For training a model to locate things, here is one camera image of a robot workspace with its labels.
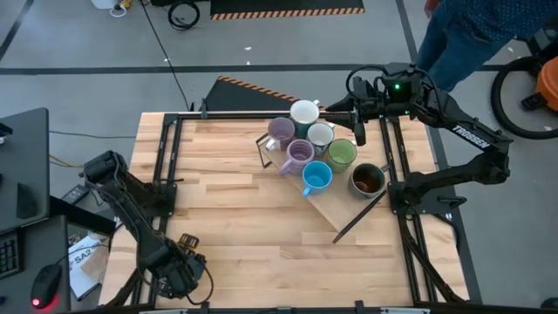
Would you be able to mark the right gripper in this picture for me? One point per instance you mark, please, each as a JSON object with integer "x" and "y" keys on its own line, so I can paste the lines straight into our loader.
{"x": 392, "y": 93}

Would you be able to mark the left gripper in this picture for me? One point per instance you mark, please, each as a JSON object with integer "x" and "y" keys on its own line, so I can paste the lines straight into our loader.
{"x": 178, "y": 272}

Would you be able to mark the yellow mug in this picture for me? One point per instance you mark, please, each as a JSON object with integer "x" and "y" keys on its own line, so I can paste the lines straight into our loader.
{"x": 188, "y": 240}

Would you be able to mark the green glazed mug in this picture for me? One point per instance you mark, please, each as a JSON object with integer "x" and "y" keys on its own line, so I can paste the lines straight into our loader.
{"x": 341, "y": 153}

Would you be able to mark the teal mug white inside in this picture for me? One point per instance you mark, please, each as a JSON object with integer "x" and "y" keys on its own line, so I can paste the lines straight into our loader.
{"x": 304, "y": 114}

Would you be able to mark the pink ribbed mug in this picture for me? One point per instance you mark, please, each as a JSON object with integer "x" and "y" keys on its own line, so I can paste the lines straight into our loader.
{"x": 300, "y": 152}

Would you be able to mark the light blue faceted mug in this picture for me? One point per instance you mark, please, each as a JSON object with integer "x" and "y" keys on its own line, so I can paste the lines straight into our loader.
{"x": 317, "y": 176}

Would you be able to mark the dark teal patterned mug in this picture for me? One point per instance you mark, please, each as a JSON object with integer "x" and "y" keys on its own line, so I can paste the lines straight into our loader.
{"x": 368, "y": 181}

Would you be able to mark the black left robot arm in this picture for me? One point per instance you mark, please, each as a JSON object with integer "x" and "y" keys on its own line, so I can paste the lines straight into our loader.
{"x": 131, "y": 205}

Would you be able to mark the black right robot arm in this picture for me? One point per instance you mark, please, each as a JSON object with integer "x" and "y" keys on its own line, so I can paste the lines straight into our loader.
{"x": 471, "y": 135}

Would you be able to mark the blue white patterned mug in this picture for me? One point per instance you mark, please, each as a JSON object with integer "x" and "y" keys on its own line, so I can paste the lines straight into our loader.
{"x": 320, "y": 135}

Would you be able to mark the angled hazard striped floor mat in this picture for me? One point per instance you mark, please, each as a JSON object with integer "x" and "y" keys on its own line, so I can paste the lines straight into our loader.
{"x": 244, "y": 98}

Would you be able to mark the white paper booklet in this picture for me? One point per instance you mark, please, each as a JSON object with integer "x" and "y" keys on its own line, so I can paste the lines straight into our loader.
{"x": 80, "y": 261}

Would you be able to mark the long hazard striped floor mat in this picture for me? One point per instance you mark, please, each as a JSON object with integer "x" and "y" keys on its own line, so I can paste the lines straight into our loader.
{"x": 283, "y": 6}

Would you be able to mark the black power adapter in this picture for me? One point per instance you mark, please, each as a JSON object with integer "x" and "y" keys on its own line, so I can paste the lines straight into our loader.
{"x": 75, "y": 194}

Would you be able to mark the black lower desk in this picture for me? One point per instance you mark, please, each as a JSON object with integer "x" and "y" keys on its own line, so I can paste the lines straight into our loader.
{"x": 52, "y": 244}

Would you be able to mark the black computer mouse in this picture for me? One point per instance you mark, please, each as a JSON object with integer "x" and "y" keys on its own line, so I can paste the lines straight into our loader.
{"x": 45, "y": 285}

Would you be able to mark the orange vacuum cleaner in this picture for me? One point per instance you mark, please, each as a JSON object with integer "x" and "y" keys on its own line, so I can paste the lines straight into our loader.
{"x": 549, "y": 83}
{"x": 495, "y": 109}

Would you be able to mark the person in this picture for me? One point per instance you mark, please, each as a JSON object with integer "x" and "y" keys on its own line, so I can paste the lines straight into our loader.
{"x": 471, "y": 26}

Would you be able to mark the black keyboard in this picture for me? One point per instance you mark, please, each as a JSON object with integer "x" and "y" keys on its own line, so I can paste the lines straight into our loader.
{"x": 9, "y": 257}

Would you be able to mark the black equipment case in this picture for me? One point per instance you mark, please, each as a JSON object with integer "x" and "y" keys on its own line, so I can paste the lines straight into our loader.
{"x": 547, "y": 41}

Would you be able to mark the white container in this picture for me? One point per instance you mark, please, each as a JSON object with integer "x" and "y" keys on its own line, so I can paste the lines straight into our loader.
{"x": 104, "y": 3}

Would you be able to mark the black metal table frame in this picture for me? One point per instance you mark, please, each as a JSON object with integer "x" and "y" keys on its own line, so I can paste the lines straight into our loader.
{"x": 244, "y": 115}

